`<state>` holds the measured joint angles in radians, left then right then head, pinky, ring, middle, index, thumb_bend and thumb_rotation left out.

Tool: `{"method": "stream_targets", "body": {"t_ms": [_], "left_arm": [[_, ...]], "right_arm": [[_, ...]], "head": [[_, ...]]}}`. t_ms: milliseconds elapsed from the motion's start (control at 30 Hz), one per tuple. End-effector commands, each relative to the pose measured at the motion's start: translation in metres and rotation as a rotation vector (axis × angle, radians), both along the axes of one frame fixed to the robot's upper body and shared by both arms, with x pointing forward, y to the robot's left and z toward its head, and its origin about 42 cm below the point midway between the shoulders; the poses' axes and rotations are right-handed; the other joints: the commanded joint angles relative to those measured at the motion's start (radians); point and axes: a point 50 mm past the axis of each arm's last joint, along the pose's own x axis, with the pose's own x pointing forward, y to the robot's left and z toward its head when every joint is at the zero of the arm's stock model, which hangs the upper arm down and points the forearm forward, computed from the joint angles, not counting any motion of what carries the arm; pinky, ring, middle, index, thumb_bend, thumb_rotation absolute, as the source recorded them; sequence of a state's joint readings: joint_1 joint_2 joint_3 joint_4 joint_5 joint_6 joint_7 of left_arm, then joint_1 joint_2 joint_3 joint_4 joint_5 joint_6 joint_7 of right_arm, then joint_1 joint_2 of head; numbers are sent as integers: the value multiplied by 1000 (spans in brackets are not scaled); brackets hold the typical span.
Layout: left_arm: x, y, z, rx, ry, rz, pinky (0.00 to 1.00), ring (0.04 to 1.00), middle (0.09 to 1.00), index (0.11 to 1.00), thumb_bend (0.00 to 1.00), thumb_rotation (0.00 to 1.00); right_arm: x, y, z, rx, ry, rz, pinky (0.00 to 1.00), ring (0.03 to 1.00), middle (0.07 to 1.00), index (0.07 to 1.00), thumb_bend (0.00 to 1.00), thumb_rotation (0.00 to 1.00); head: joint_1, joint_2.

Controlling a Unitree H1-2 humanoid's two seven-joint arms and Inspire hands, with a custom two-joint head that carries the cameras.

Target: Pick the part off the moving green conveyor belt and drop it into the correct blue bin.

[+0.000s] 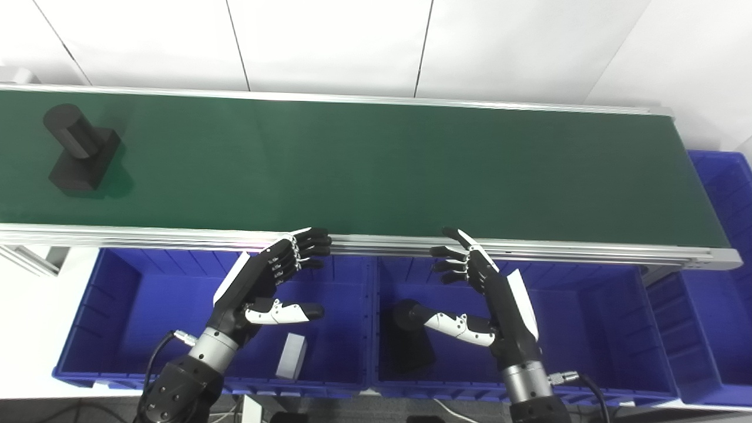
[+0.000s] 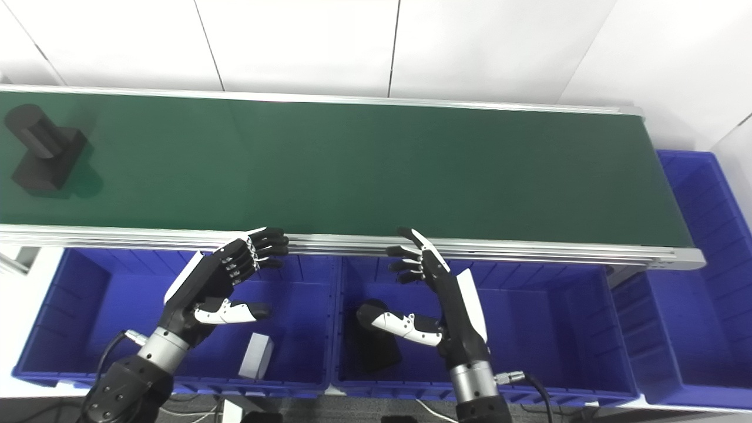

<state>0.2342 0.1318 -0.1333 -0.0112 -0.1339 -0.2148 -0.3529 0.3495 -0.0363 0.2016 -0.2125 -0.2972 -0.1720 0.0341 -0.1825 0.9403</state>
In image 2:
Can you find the aluminium conveyor leg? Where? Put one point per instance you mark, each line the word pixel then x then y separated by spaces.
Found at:
pixel 17 261

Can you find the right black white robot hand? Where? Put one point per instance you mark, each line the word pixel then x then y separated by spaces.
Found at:
pixel 455 305

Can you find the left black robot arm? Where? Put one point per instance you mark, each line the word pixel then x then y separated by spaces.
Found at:
pixel 132 382

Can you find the blue plastic bin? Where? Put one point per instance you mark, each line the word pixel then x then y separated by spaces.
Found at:
pixel 135 317
pixel 705 294
pixel 546 329

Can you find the white box on floor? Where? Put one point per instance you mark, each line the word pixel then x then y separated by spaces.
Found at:
pixel 232 412

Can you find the black cylinder-on-block part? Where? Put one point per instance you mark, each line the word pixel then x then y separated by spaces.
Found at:
pixel 48 157
pixel 379 349

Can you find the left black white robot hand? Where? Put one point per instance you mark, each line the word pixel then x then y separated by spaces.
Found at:
pixel 200 288

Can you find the green conveyor belt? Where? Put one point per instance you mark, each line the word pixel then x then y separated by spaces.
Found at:
pixel 364 164

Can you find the white rectangular block part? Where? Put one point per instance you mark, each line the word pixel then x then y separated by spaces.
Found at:
pixel 255 357

